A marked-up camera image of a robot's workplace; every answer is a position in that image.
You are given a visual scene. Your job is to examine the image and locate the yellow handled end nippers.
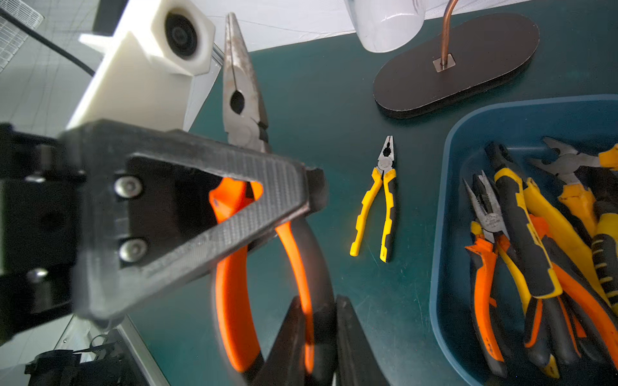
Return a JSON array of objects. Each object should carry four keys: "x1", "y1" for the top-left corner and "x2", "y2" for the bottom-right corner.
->
[{"x1": 527, "y1": 137, "x2": 617, "y2": 242}]

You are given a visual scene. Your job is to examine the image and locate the white wire basket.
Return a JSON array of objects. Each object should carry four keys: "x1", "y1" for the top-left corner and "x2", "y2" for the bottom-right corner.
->
[{"x1": 1, "y1": 0, "x2": 44, "y2": 71}]

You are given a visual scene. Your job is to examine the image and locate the black metal glass stand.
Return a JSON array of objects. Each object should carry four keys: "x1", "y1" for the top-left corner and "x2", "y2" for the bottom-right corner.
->
[{"x1": 373, "y1": 1, "x2": 540, "y2": 119}]

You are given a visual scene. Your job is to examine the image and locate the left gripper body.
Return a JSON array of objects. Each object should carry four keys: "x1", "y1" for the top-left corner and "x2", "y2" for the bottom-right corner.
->
[{"x1": 1, "y1": 123, "x2": 91, "y2": 344}]

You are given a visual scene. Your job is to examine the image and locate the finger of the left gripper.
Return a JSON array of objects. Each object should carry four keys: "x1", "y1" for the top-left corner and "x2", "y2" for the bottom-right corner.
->
[{"x1": 62, "y1": 120, "x2": 325, "y2": 321}]

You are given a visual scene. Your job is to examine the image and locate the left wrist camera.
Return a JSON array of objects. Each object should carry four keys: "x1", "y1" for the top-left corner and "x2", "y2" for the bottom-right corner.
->
[{"x1": 67, "y1": 1, "x2": 216, "y2": 131}]

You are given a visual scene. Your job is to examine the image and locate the blue storage box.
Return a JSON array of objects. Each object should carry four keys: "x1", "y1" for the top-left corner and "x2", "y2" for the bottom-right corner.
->
[{"x1": 430, "y1": 95, "x2": 617, "y2": 385}]

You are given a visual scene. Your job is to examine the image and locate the yellow black combination pliers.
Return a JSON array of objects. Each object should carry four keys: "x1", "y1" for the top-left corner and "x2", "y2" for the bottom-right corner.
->
[{"x1": 349, "y1": 134, "x2": 400, "y2": 264}]

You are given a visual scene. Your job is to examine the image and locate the yellow grey pliers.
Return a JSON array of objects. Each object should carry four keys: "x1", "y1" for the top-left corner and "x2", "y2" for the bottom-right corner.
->
[{"x1": 485, "y1": 142, "x2": 608, "y2": 301}]

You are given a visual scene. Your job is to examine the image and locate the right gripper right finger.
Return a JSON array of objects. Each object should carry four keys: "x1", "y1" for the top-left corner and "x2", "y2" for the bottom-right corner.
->
[{"x1": 336, "y1": 295, "x2": 389, "y2": 385}]

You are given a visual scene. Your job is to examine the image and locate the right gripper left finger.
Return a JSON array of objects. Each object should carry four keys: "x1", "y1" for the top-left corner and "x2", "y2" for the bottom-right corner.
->
[{"x1": 252, "y1": 296, "x2": 306, "y2": 386}]

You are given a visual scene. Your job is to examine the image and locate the black yellow striped pliers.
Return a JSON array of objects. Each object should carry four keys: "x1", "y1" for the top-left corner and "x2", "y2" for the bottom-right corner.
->
[{"x1": 576, "y1": 167, "x2": 617, "y2": 314}]

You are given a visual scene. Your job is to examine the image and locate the orange long nose pliers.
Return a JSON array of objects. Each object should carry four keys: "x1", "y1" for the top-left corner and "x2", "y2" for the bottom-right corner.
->
[{"x1": 209, "y1": 13, "x2": 337, "y2": 385}]

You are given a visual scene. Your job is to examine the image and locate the orange striped black pliers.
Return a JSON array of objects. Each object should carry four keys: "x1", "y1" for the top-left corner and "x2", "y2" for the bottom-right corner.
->
[{"x1": 464, "y1": 175, "x2": 508, "y2": 378}]

